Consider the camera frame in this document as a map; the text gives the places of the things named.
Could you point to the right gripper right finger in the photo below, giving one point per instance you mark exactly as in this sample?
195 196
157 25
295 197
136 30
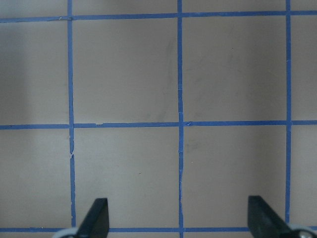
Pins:
263 221

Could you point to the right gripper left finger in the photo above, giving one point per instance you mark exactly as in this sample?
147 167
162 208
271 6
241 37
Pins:
96 221

